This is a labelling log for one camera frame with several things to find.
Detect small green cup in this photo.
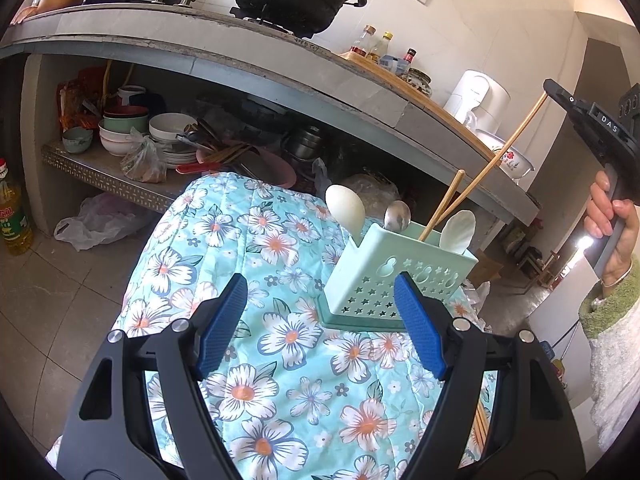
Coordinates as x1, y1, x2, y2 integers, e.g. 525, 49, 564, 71
61, 126, 95, 155

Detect crumpled white plastic bag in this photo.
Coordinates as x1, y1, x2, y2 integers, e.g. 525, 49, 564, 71
52, 192, 151, 252

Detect grey stone kitchen counter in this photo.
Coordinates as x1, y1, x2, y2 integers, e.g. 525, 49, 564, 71
0, 2, 543, 226

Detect pink plastic basin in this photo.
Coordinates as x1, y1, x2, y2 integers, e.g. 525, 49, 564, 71
239, 152, 297, 188

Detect green holder drip tray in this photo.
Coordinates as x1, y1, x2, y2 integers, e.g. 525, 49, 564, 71
317, 294, 416, 332

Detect steel pot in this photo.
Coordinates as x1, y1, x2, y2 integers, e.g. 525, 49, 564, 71
282, 125, 328, 163

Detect yellow cap bottle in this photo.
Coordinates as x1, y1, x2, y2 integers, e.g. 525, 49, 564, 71
370, 32, 394, 61

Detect cardboard box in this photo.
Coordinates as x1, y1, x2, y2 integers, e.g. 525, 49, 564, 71
467, 247, 506, 286

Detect metal shelf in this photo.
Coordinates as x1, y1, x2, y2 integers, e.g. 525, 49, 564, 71
41, 140, 201, 213

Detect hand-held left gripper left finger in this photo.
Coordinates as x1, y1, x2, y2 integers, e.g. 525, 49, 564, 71
59, 274, 249, 480

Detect filled clear plastic bag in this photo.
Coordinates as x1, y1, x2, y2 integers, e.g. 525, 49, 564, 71
120, 127, 168, 184

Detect floral enamel basin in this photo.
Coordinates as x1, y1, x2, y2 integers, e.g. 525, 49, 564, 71
475, 127, 536, 181

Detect green plastic utensil holder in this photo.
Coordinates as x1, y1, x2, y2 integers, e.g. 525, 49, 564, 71
322, 222, 479, 321

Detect red label sauce bottle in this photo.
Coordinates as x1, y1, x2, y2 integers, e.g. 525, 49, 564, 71
350, 25, 377, 58

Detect pile of dark chopsticks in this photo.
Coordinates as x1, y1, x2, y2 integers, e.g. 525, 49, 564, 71
200, 142, 256, 166

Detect gas stove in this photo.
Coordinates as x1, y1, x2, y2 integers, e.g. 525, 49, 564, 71
120, 0, 301, 38

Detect red handled utensil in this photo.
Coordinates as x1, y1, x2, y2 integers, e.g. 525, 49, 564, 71
175, 160, 223, 176

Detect red snack packets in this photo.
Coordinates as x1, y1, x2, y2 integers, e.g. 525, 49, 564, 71
56, 67, 108, 133

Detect stack of plates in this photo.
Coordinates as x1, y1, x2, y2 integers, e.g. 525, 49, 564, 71
160, 140, 201, 170

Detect wooden stool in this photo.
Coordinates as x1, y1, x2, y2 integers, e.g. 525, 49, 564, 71
517, 247, 566, 291

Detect cream plastic spoon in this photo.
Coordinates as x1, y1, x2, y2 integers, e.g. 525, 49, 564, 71
325, 184, 367, 238

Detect white scalloped spoon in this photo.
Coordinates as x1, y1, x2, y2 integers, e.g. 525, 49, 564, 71
439, 210, 477, 256

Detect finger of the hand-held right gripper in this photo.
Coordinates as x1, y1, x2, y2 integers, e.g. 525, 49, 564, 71
543, 78, 589, 134

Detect bag of yellow food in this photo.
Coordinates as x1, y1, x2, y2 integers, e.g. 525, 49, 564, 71
340, 172, 401, 206

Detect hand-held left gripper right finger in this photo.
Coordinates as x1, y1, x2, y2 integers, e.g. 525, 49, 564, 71
393, 272, 586, 480

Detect person's right hand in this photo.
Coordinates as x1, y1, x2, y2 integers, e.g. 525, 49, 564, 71
584, 169, 640, 283

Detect person's right forearm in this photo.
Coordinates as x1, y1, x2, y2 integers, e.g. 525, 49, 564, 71
579, 255, 640, 453

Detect green bowl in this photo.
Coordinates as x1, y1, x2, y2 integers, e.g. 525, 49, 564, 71
102, 105, 151, 136

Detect turquoise floral quilt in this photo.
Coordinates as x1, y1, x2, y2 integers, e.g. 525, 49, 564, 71
45, 172, 501, 480

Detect wooden cutting board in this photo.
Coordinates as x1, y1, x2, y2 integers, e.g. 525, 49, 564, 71
340, 50, 501, 158

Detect translucent plastic bag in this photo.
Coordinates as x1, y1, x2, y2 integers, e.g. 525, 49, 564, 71
312, 157, 333, 196

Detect thin wooden chopstick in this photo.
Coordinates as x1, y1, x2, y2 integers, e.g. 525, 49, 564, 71
424, 170, 466, 241
419, 92, 550, 242

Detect pink white bowls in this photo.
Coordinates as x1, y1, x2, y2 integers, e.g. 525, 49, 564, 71
98, 127, 146, 158

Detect steel spoon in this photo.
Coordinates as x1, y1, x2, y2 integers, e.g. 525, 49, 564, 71
384, 200, 412, 233

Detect cooking oil bottle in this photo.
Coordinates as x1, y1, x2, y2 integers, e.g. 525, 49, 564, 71
0, 157, 35, 257

